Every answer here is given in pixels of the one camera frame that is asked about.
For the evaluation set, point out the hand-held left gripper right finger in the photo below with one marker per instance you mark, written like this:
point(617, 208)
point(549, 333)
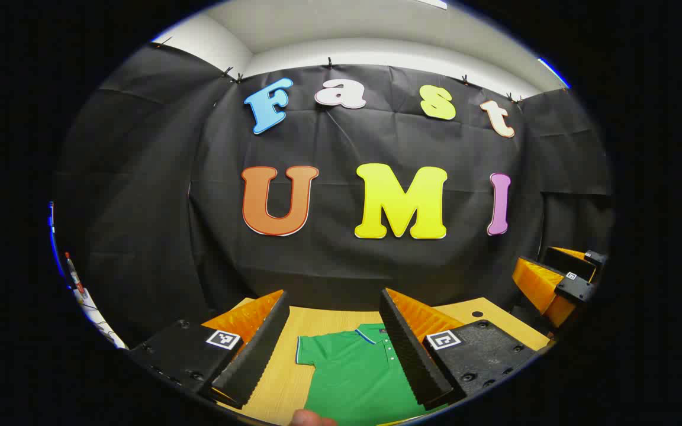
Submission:
point(409, 355)

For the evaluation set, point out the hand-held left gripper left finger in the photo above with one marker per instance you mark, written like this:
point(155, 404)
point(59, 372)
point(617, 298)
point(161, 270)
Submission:
point(258, 349)

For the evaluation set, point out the green T-shirt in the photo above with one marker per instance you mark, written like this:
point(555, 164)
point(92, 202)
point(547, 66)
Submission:
point(353, 378)

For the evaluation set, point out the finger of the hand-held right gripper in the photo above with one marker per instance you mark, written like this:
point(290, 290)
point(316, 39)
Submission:
point(566, 260)
point(575, 289)

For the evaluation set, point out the red capped plastic bottle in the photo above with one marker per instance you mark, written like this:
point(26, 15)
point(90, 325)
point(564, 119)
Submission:
point(74, 277)

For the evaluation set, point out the black backdrop cloth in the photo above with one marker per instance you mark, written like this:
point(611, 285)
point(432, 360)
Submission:
point(347, 266)

